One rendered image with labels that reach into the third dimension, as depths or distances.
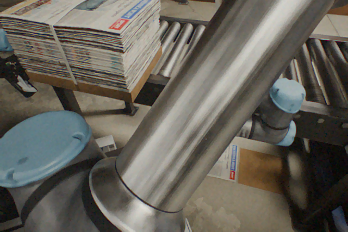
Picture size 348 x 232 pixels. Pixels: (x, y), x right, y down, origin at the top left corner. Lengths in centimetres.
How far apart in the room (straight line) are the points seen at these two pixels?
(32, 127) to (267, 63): 29
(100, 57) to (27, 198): 40
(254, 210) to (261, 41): 127
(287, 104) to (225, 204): 94
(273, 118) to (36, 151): 48
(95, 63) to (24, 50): 24
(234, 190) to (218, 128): 124
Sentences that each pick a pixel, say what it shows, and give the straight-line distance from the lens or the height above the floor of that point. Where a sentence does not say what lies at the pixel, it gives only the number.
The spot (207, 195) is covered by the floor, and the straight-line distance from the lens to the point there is 137.
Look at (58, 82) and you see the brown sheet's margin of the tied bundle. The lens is 78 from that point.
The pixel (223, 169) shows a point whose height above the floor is 1.
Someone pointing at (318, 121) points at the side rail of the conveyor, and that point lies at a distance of 77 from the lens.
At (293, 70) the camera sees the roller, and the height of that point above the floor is 80.
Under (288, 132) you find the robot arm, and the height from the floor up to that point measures 82.
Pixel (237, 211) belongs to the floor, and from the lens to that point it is 137.
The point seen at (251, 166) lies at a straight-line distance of 152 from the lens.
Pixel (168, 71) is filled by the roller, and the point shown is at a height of 79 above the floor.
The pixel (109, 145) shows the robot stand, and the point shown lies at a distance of 61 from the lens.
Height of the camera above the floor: 126
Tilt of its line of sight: 44 degrees down
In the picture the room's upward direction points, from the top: straight up
